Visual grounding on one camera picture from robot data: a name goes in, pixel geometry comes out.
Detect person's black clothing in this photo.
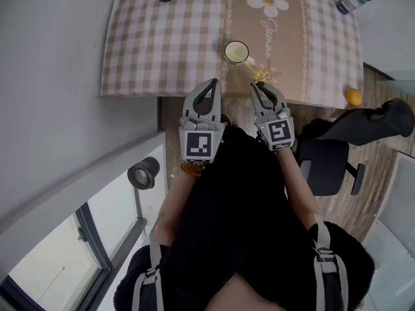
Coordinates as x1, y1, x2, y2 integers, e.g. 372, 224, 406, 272
113, 126, 376, 311

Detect black round lamp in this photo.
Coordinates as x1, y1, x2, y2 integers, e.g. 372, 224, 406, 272
126, 156, 161, 191

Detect dark window frame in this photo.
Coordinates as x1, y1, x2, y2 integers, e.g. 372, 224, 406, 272
0, 202, 148, 311

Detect checked flower tablecloth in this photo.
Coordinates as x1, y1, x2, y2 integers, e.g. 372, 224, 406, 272
99, 0, 365, 110

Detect person's right forearm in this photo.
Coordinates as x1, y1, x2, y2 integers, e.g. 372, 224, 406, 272
275, 146, 322, 236

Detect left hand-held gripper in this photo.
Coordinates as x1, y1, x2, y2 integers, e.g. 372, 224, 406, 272
178, 78, 226, 165

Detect grey left shoulder strap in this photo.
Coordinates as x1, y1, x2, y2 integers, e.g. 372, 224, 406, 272
130, 218, 167, 311

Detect black office chair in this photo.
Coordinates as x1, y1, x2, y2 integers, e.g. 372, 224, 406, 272
296, 97, 415, 197

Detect person's left forearm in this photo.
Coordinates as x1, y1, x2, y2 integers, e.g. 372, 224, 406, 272
154, 162, 209, 249

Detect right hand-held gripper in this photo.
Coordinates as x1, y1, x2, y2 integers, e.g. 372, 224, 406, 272
249, 82, 296, 152

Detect brown bead bracelet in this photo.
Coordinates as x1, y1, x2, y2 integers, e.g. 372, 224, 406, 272
180, 161, 207, 178

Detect yellow star stick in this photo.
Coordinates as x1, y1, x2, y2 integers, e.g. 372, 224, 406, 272
226, 52, 272, 85

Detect orange fruit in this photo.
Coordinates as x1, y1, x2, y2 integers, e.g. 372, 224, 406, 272
344, 88, 364, 107

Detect grey shoulder strap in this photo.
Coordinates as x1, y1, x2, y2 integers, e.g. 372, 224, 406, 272
310, 213, 350, 311
130, 218, 167, 311

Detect grey right shoulder strap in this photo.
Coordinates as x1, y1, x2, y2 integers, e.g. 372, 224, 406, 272
310, 213, 350, 311

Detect white cup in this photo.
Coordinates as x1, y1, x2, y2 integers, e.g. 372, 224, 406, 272
224, 40, 257, 67

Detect white cabinet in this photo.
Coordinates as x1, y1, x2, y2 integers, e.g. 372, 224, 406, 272
359, 150, 415, 311

